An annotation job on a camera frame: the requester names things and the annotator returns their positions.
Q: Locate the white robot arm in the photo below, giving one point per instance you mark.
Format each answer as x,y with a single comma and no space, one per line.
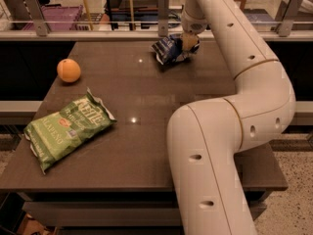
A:
204,136

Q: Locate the purple plastic crate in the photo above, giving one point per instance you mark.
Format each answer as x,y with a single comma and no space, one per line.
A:
62,18

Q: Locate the green jalapeno chip bag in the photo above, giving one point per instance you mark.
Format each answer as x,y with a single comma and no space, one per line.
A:
57,135

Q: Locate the middle metal railing post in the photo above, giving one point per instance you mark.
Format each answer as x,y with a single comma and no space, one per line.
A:
162,17

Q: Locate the yellow broom stick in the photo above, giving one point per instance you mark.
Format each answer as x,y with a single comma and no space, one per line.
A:
85,2

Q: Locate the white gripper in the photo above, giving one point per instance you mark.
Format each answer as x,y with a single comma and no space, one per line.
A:
194,25

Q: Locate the metal railing post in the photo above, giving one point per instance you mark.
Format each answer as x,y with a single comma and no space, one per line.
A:
40,26
285,17
162,17

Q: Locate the left metal railing post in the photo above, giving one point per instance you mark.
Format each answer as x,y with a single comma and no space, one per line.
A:
40,26

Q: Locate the orange fruit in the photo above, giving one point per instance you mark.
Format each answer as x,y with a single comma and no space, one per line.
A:
68,70

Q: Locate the right metal railing post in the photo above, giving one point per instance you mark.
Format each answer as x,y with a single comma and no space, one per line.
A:
285,17

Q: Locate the blue chip bag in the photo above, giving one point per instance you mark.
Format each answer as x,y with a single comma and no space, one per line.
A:
169,50

